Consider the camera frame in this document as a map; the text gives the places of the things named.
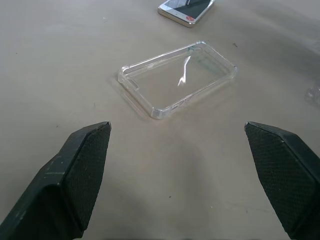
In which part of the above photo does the clear plastic phone case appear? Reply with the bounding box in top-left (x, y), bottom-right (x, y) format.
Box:
top-left (117, 39), bottom-right (238, 120)

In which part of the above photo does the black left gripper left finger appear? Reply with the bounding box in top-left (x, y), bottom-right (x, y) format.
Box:
top-left (0, 121), bottom-right (112, 240)

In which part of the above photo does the crumpled clear plastic wrap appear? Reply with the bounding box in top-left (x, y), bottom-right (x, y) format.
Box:
top-left (304, 80), bottom-right (320, 107)

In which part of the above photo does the white and gold smartphone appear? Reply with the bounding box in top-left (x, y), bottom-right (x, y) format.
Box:
top-left (157, 0), bottom-right (216, 29)

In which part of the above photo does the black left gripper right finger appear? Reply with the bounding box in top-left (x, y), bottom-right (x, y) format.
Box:
top-left (243, 121), bottom-right (320, 240)

